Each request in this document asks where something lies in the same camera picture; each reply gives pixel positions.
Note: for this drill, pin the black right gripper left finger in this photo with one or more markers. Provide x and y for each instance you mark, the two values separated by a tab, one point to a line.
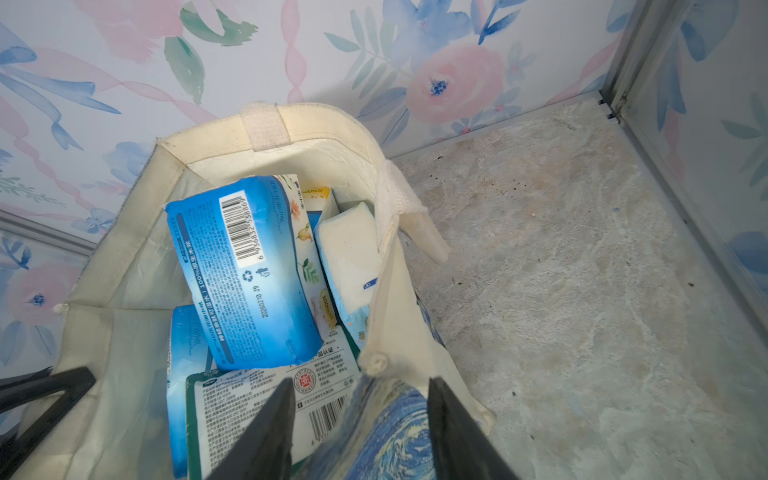
263	451

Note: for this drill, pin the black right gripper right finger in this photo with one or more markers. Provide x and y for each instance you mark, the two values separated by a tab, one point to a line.
460	449

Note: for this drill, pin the colourful cartoon tissue pack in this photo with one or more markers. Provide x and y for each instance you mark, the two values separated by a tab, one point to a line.
303	402

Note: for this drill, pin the cream canvas bag starry print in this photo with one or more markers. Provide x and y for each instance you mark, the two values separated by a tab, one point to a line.
103	413

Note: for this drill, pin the blue tissue pack barcode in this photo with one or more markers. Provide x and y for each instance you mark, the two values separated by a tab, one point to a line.
236	252

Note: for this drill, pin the white tissue pack cartoon blue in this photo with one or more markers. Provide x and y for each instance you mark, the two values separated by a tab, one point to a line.
351	260

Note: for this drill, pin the floral blue tissue pack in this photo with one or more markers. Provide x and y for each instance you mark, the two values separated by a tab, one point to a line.
310	270

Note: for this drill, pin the left aluminium corner post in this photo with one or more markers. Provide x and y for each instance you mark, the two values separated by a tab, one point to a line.
18	225

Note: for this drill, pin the aluminium corner post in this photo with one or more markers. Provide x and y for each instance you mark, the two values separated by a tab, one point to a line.
650	28
18	225

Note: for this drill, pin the right aluminium corner post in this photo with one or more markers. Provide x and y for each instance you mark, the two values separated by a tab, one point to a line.
650	28

